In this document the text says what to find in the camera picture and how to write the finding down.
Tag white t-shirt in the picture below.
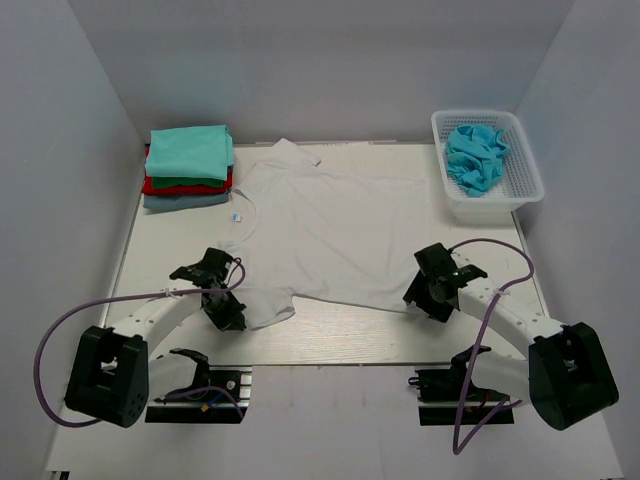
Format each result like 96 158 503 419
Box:
219 139 431 330

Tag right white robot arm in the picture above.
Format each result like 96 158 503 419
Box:
404 243 619 430

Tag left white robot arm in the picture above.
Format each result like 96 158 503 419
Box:
64 248 246 428

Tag white plastic basket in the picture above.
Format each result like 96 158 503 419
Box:
431 109 544 223

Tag crumpled blue t-shirt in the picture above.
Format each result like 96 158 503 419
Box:
445 124 510 198

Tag folded green t-shirt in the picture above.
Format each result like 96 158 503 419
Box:
145 177 232 189

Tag folded red t-shirt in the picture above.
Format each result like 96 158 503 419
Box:
141 149 234 196

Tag folded teal t-shirt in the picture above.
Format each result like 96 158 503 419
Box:
145 125 234 181

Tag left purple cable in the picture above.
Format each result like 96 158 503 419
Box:
33 257 247 429

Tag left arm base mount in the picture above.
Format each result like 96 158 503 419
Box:
144 349 252 425

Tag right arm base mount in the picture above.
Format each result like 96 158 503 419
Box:
408 347 506 426

